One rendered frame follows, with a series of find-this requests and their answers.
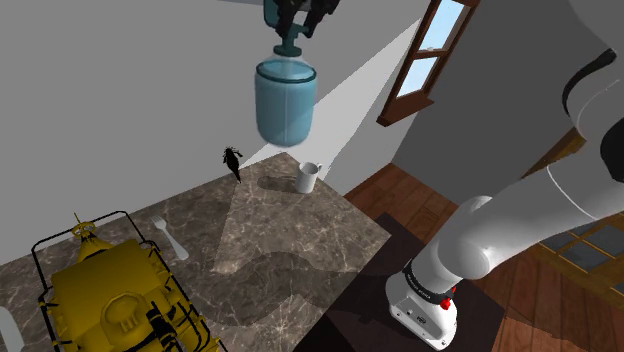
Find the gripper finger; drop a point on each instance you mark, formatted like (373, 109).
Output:
(322, 10)
(287, 12)

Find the blue spray bottle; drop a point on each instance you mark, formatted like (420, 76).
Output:
(285, 107)

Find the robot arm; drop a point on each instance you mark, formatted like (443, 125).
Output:
(507, 224)

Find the brown wooden window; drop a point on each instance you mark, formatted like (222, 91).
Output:
(414, 100)

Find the black figure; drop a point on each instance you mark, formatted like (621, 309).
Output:
(232, 161)

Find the white mug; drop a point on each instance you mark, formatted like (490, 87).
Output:
(306, 180)

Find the white utensil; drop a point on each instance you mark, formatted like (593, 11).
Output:
(8, 334)

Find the yellow machine in black frame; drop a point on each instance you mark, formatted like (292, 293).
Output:
(97, 287)

